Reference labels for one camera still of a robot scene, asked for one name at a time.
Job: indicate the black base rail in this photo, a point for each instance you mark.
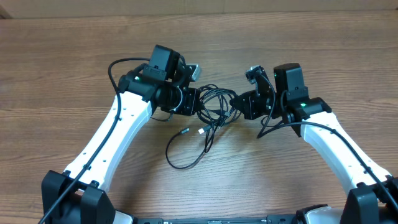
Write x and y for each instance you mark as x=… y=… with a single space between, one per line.
x=217 y=220

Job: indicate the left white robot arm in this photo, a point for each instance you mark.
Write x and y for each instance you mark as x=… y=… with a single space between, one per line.
x=80 y=193

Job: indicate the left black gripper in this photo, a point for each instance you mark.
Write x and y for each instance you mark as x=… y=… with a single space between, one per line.
x=193 y=104

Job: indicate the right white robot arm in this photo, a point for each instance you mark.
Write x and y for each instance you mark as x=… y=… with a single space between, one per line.
x=371 y=191

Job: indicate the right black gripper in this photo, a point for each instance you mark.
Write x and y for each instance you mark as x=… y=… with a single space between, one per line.
x=250 y=109

